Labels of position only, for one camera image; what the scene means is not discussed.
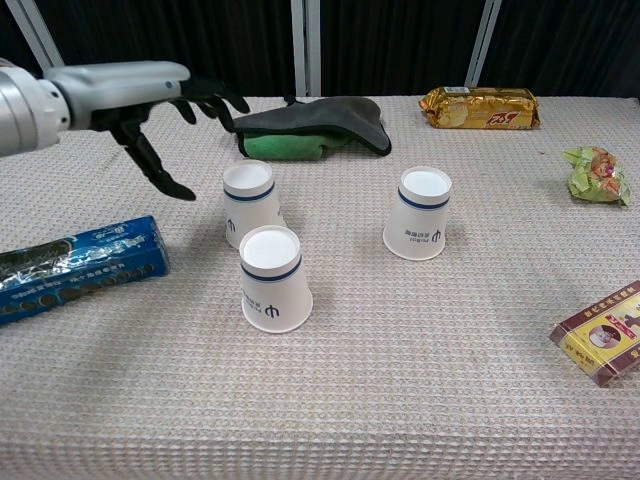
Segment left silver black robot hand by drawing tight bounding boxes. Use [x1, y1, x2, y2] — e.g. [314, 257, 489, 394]
[43, 60, 251, 202]

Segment white paper cup blue band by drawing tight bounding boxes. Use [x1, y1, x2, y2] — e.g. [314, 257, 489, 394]
[222, 159, 287, 250]
[382, 166, 453, 262]
[238, 225, 314, 335]

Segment green microfibre cloth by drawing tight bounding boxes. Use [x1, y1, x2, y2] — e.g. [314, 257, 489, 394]
[242, 133, 329, 162]

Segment blue cookie box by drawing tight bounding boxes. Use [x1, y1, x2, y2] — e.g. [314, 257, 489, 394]
[0, 215, 171, 326]

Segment grey microfibre cloth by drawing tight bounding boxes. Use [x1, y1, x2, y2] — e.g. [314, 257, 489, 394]
[232, 95, 393, 157]

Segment gold biscuit package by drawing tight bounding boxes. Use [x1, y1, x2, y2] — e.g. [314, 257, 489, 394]
[418, 85, 542, 131]

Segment green crumpled snack packet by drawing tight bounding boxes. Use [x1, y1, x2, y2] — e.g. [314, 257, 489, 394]
[562, 145, 632, 208]

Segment small red yellow box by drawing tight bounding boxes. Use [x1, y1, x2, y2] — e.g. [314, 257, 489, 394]
[549, 279, 640, 389]

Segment white partition post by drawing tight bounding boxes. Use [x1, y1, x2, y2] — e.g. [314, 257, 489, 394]
[291, 0, 321, 98]
[4, 0, 66, 70]
[464, 0, 503, 87]

